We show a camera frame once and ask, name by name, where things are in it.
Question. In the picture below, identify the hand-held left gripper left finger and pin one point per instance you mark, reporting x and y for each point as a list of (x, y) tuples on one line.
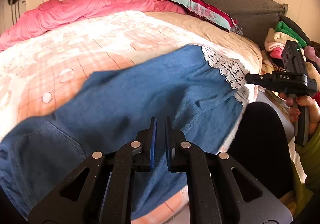
[(153, 144)]

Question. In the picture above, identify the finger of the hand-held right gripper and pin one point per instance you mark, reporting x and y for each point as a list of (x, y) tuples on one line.
[(260, 79)]

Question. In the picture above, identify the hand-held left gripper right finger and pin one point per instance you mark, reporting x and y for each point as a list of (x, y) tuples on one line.
[(168, 144)]

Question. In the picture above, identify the blue denim garment with lace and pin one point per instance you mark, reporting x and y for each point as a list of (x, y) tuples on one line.
[(130, 99)]

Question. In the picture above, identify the person's right forearm green sleeve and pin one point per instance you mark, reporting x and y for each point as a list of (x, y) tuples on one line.
[(312, 159)]

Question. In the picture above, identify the person's right hand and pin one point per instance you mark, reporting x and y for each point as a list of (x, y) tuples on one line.
[(292, 110)]

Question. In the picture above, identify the striped beige cloth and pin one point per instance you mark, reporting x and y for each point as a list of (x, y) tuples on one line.
[(271, 65)]

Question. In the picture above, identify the mauve cloth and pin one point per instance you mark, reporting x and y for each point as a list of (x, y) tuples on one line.
[(311, 54)]

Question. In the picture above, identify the small pink cloth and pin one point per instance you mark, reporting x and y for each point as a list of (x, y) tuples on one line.
[(276, 53)]

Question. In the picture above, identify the cream cloth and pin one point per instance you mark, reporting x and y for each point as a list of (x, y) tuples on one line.
[(273, 40)]

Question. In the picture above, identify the green folded cloth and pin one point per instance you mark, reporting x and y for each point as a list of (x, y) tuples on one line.
[(290, 32)]

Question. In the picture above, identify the black cloth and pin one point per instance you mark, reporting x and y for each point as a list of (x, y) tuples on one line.
[(296, 26)]

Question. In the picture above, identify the person's leg black trousers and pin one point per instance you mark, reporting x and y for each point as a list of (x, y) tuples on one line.
[(262, 144)]

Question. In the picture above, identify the beige bedspread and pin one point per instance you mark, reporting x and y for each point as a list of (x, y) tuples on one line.
[(200, 31)]

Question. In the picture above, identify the stack of colourful folded cloths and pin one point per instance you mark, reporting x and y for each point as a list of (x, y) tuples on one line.
[(210, 11)]

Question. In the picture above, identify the peach white printed blanket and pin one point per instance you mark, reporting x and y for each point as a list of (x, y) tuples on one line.
[(87, 44)]

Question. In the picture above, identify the pink duvet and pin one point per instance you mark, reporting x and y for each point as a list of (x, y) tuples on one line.
[(87, 6)]

